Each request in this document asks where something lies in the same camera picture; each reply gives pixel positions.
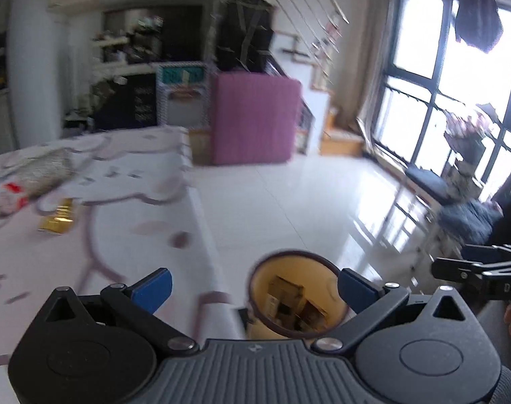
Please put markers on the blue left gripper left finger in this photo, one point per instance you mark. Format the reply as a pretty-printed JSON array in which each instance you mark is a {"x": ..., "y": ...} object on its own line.
[{"x": 152, "y": 291}]

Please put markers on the wire flower basket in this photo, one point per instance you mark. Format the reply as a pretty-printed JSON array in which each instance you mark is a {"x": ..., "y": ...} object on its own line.
[{"x": 465, "y": 134}]

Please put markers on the gold foil wrapper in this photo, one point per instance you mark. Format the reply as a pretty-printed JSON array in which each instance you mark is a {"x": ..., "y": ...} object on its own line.
[{"x": 62, "y": 220}]

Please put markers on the folded blue clothes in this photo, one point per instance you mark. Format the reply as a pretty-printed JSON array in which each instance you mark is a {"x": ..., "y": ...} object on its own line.
[{"x": 470, "y": 222}]

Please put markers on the black have a nice day board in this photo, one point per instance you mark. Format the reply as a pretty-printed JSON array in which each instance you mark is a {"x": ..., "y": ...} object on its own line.
[{"x": 125, "y": 102}]

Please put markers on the clear plastic bottle red label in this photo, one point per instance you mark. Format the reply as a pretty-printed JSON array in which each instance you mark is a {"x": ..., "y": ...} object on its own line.
[{"x": 32, "y": 178}]

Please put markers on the pink cartoon tablecloth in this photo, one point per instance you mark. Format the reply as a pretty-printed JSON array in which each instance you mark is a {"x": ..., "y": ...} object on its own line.
[{"x": 136, "y": 209}]

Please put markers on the dark hanging garment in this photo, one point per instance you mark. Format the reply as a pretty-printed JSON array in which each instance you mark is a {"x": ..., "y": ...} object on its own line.
[{"x": 478, "y": 24}]

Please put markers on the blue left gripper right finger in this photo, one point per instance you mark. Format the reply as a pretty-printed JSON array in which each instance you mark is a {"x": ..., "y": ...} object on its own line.
[{"x": 356, "y": 291}]

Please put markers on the beige curtain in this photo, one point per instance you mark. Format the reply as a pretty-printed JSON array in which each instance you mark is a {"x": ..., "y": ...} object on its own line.
[{"x": 364, "y": 65}]

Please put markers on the folding chair with cushion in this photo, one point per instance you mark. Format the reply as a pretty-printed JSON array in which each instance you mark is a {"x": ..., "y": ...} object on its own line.
[{"x": 428, "y": 190}]

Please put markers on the poison sign pet cage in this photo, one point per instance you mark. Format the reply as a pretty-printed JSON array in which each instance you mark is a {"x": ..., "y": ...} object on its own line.
[{"x": 183, "y": 94}]

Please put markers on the black vest on hanger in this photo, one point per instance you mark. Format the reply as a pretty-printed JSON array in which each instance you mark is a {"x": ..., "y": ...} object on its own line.
[{"x": 244, "y": 36}]

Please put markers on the yellow plastic trash bin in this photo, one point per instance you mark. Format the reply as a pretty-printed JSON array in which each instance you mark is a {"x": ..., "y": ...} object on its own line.
[{"x": 316, "y": 274}]

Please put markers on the brown cardboard box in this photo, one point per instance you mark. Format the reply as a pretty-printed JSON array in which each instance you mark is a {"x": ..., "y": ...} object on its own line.
[{"x": 282, "y": 301}]

